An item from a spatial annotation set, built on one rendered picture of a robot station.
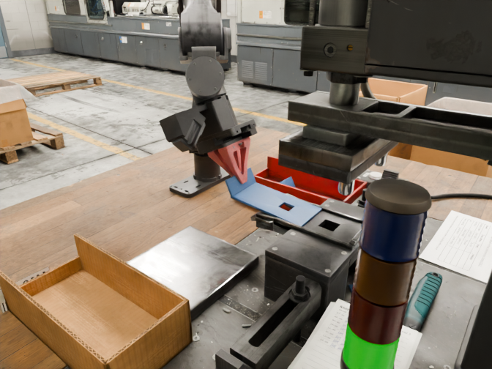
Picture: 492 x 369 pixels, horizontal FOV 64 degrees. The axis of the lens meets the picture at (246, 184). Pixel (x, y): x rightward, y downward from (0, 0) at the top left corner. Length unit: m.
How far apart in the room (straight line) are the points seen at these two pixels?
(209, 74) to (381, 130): 0.26
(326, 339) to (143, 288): 0.25
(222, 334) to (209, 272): 0.11
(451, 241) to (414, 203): 0.57
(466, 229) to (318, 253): 0.39
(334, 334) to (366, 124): 0.25
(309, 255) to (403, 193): 0.32
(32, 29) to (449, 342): 11.74
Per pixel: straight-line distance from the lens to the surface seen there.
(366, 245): 0.27
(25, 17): 11.91
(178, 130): 0.60
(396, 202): 0.24
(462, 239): 0.83
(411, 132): 0.47
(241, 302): 0.60
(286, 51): 6.05
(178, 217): 0.82
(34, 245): 0.81
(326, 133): 0.50
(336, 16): 0.49
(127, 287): 0.60
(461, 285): 0.71
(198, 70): 0.59
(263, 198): 0.67
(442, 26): 0.43
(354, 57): 0.47
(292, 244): 0.57
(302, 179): 0.92
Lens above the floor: 1.30
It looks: 25 degrees down
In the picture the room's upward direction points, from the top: straight up
